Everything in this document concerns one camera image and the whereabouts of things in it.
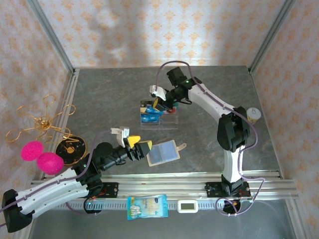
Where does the clear acrylic card stand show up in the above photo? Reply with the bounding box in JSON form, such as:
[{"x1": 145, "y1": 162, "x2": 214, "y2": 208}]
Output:
[{"x1": 140, "y1": 107, "x2": 179, "y2": 130}]

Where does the beige card holder wallet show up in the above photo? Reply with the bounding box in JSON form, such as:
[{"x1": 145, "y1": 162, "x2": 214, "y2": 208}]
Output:
[{"x1": 147, "y1": 139, "x2": 187, "y2": 167}]

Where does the black round gold clock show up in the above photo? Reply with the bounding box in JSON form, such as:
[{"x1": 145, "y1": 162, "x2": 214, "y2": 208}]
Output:
[{"x1": 55, "y1": 135, "x2": 88, "y2": 166}]

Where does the blue snack bag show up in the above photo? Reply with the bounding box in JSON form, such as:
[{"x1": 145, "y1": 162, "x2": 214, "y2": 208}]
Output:
[{"x1": 127, "y1": 194, "x2": 169, "y2": 221}]

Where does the white digital timer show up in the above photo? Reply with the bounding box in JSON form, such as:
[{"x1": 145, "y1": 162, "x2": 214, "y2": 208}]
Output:
[{"x1": 177, "y1": 200, "x2": 199, "y2": 214}]

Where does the yellow white candle jar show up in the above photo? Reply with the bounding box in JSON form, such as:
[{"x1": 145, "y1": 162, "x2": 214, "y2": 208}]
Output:
[{"x1": 246, "y1": 107, "x2": 262, "y2": 124}]

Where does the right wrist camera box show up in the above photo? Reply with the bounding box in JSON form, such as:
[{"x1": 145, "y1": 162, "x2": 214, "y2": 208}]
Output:
[{"x1": 149, "y1": 85, "x2": 167, "y2": 101}]

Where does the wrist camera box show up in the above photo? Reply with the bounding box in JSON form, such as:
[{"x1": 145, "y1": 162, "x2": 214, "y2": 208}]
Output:
[
  {"x1": 149, "y1": 85, "x2": 167, "y2": 101},
  {"x1": 110, "y1": 126, "x2": 131, "y2": 147}
]

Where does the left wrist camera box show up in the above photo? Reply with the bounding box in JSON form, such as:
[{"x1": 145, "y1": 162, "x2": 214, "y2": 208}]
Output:
[{"x1": 110, "y1": 126, "x2": 131, "y2": 147}]

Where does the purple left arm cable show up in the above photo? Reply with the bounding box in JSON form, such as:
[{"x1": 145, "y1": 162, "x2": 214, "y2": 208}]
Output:
[{"x1": 0, "y1": 130, "x2": 114, "y2": 217}]

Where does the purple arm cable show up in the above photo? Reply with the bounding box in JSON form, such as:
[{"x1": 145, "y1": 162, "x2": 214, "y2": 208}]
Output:
[
  {"x1": 0, "y1": 130, "x2": 114, "y2": 217},
  {"x1": 155, "y1": 61, "x2": 265, "y2": 217}
]

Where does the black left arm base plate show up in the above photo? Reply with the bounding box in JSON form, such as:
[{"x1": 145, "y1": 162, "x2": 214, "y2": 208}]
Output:
[{"x1": 73, "y1": 182, "x2": 119, "y2": 199}]

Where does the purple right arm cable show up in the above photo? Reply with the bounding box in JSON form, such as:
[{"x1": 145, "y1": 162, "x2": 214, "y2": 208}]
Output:
[{"x1": 155, "y1": 61, "x2": 265, "y2": 217}]

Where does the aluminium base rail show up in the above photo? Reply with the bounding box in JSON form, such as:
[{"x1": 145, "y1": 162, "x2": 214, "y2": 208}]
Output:
[{"x1": 26, "y1": 170, "x2": 299, "y2": 200}]

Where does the black round cable hub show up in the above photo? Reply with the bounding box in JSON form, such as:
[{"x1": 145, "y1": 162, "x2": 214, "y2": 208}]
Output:
[
  {"x1": 223, "y1": 199, "x2": 242, "y2": 215},
  {"x1": 83, "y1": 198, "x2": 104, "y2": 215}
]

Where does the grey slotted cable duct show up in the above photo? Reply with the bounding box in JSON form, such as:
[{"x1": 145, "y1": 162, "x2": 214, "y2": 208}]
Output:
[{"x1": 49, "y1": 200, "x2": 254, "y2": 212}]

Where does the gold wire ornament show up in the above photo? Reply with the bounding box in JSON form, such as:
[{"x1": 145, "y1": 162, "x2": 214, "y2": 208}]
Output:
[{"x1": 6, "y1": 94, "x2": 77, "y2": 145}]

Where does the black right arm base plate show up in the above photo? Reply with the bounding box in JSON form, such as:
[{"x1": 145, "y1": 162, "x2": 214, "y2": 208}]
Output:
[{"x1": 205, "y1": 181, "x2": 251, "y2": 199}]

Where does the aluminium side rail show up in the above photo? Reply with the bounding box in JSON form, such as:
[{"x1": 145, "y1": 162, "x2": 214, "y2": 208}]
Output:
[{"x1": 41, "y1": 69, "x2": 81, "y2": 180}]

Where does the aluminium frame post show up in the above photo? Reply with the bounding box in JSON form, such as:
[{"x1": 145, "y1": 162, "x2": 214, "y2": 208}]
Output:
[
  {"x1": 26, "y1": 0, "x2": 77, "y2": 74},
  {"x1": 249, "y1": 0, "x2": 298, "y2": 75}
]

